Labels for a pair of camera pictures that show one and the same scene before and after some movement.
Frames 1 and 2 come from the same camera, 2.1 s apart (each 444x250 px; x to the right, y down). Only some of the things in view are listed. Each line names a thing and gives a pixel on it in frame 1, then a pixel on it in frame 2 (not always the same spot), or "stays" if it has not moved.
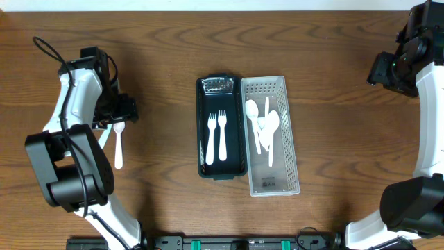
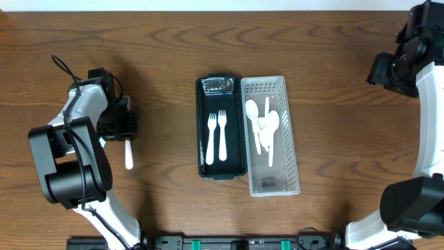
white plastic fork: [222, 119] stays
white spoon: [118, 127] → [129, 160]
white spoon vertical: [252, 110] stays
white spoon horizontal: [271, 125] stays
